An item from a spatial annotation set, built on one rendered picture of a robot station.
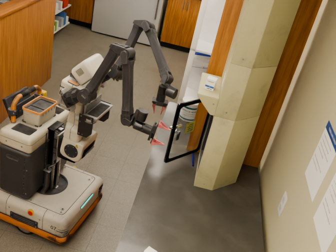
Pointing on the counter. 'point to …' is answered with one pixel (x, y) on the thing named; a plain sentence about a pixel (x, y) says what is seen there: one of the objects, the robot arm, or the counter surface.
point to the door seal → (175, 130)
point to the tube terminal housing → (233, 124)
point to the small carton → (211, 83)
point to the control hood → (202, 93)
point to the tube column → (262, 32)
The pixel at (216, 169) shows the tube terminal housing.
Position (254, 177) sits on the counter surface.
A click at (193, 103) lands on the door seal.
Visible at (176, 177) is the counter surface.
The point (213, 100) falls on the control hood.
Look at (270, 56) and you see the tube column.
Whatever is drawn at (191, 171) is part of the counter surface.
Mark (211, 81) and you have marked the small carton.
